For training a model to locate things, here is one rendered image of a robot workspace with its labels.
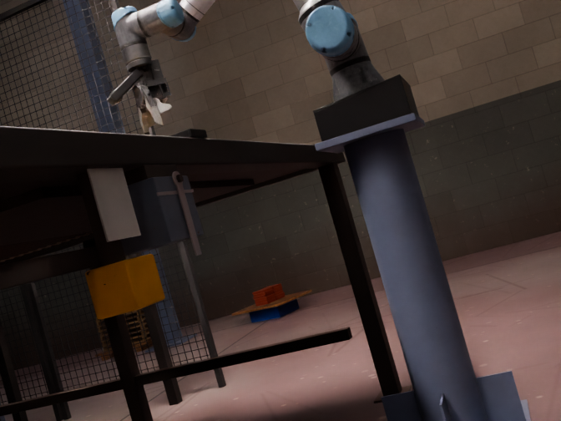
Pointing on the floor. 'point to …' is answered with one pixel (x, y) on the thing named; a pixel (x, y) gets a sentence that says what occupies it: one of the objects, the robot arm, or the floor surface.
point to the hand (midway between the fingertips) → (153, 134)
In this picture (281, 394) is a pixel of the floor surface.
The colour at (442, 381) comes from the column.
